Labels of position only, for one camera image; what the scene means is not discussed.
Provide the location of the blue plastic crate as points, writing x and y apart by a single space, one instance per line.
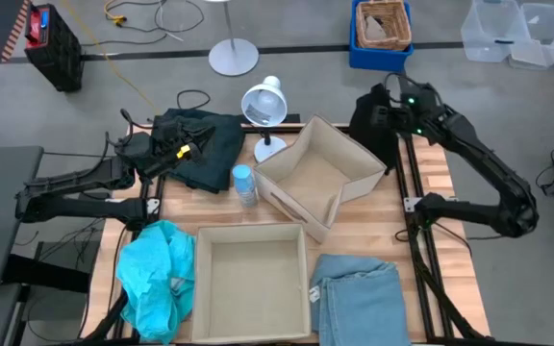
378 60

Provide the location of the black desk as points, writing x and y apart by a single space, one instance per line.
3 230

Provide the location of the black aluminium table frame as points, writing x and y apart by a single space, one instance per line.
423 269

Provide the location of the grey floor lamp stand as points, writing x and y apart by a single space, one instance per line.
234 56

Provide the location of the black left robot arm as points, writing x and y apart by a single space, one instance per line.
80 209

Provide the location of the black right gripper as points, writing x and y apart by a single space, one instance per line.
395 119

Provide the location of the clear bottle with blue cap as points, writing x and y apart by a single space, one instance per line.
244 185

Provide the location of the dark green garment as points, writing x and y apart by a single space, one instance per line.
219 158

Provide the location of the grey cardboard piece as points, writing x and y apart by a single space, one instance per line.
374 29

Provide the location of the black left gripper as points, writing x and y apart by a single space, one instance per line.
161 158

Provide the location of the wicker basket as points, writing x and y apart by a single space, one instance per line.
399 29

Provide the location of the white desk lamp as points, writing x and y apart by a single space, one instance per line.
265 103

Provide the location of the turquoise garment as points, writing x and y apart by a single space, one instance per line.
152 274

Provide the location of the yellow tape tag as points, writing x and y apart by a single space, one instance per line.
183 151

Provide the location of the beige fabric storage box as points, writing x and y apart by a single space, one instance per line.
253 283
315 182

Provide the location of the black garment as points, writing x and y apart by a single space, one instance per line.
368 139

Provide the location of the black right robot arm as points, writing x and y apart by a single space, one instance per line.
488 163

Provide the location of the light blue denim garment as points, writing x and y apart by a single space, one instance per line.
359 303

